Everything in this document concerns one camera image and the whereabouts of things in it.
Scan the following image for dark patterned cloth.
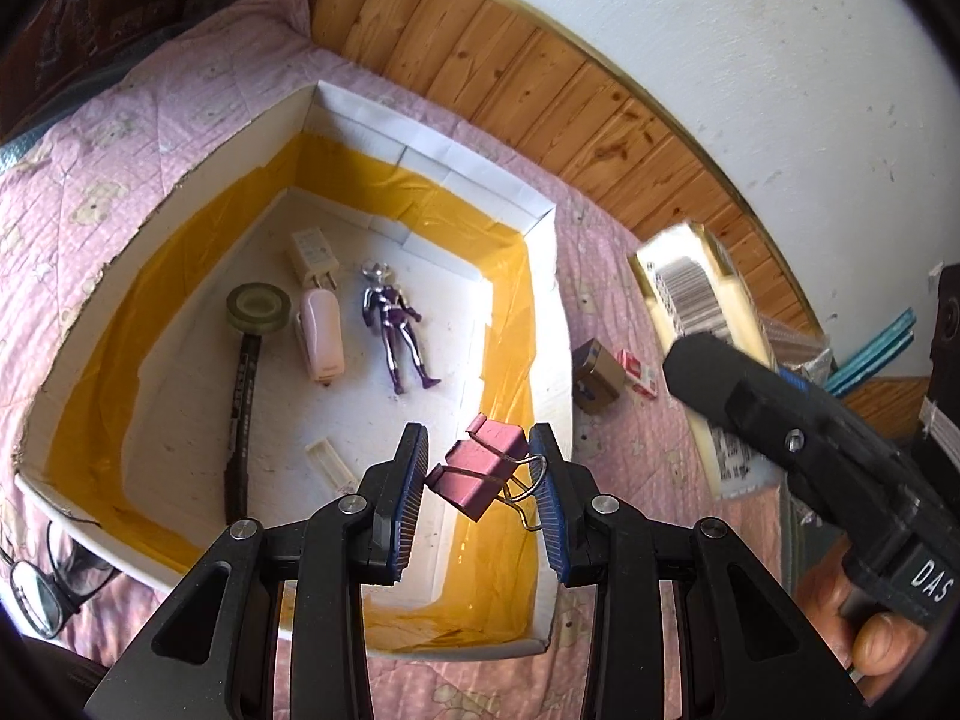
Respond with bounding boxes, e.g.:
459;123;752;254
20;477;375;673
0;0;207;143

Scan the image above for purple silver action figure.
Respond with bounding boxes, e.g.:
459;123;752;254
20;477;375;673
360;260;443;395

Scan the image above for pink teddy bear quilt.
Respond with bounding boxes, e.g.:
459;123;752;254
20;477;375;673
0;0;796;720

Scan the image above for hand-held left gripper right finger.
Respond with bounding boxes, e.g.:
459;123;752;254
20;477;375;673
529;422;871;720

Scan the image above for pink stapler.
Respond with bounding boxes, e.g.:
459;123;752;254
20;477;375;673
295;287;346;383

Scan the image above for yellow white packet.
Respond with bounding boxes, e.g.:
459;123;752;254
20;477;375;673
628;221;785;500

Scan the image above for clear bubble wrap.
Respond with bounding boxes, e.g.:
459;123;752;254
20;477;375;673
765;315;833;385

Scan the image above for white cardboard box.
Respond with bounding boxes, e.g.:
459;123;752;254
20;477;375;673
13;81;577;665

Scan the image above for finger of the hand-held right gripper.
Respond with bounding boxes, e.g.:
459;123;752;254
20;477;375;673
662;334;925;541

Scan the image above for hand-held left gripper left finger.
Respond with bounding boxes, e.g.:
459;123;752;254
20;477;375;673
97;422;430;720

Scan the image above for black marker pen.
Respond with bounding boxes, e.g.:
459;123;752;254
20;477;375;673
225;330;263;526

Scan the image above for white charger plug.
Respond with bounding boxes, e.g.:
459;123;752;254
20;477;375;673
285;229;342;293

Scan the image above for small brown cardboard box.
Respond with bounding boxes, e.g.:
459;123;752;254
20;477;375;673
571;339;627;415

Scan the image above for small red white box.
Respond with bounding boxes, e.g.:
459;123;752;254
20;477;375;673
615;349;661;400

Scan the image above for teal plastic strip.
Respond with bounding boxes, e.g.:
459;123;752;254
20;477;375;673
832;326;920;396
825;306;917;383

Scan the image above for person's right hand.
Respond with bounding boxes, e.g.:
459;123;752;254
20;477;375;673
795;562;938;702

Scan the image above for pink binder clip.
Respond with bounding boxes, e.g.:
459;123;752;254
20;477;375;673
426;414;547;532

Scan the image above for small clear plastic case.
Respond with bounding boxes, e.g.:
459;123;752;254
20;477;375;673
305;436;359;492

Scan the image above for green tape roll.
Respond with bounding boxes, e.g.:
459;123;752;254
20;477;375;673
225;283;290;335

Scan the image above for black eyeglasses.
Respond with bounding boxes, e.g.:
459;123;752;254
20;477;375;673
0;521;113;642

